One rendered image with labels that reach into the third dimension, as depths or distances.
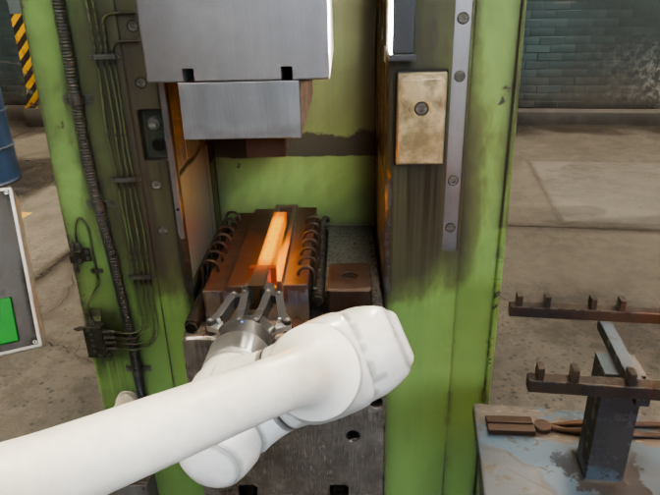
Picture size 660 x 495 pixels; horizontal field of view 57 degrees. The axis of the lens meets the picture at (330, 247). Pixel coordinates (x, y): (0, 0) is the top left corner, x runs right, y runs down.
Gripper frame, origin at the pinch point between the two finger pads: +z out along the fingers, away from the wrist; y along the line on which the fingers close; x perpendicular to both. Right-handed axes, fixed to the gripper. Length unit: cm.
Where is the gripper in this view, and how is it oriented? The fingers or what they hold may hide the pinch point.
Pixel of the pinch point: (260, 285)
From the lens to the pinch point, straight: 103.5
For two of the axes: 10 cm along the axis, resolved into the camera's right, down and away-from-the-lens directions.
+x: -0.2, -9.1, -4.2
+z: 0.3, -4.2, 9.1
